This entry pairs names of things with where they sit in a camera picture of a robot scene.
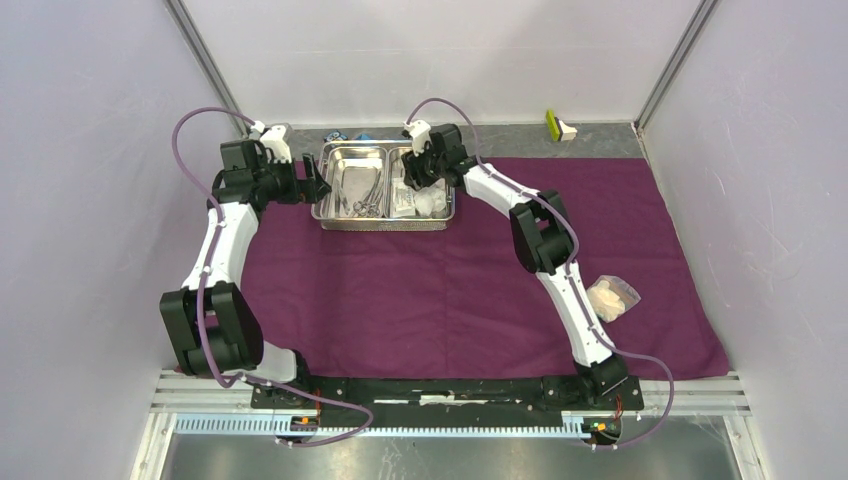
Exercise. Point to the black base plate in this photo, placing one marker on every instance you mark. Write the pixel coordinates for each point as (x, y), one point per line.
(452, 403)

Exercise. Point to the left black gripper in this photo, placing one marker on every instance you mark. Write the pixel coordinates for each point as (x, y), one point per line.
(302, 190)

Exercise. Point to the metal instrument tray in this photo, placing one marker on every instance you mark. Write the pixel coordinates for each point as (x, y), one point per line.
(359, 162)

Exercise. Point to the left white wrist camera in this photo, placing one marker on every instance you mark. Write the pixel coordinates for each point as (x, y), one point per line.
(274, 139)

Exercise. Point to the steel forceps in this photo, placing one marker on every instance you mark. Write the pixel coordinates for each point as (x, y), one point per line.
(341, 205)

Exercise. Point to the beige gauze roll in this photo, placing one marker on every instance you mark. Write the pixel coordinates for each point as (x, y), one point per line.
(611, 297)

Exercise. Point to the white crumpled gauze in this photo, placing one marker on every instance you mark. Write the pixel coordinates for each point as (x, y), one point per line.
(431, 202)

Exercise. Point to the yellow green white object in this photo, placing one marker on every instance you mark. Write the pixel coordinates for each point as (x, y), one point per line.
(559, 130)

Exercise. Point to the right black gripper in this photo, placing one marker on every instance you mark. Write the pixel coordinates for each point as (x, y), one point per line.
(414, 176)

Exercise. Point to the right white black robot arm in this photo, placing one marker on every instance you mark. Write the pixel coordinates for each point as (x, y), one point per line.
(543, 240)

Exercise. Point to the steel surgical scissors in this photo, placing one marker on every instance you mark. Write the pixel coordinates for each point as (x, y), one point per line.
(370, 205)

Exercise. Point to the white sterile packet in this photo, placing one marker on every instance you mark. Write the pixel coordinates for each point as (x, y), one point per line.
(402, 201)

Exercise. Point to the aluminium frame rail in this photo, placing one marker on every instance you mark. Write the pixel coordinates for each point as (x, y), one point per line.
(188, 405)

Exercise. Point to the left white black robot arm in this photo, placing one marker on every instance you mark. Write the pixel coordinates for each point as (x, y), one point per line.
(211, 327)

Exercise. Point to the purple cloth wrap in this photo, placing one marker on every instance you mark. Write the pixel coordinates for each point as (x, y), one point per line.
(457, 303)

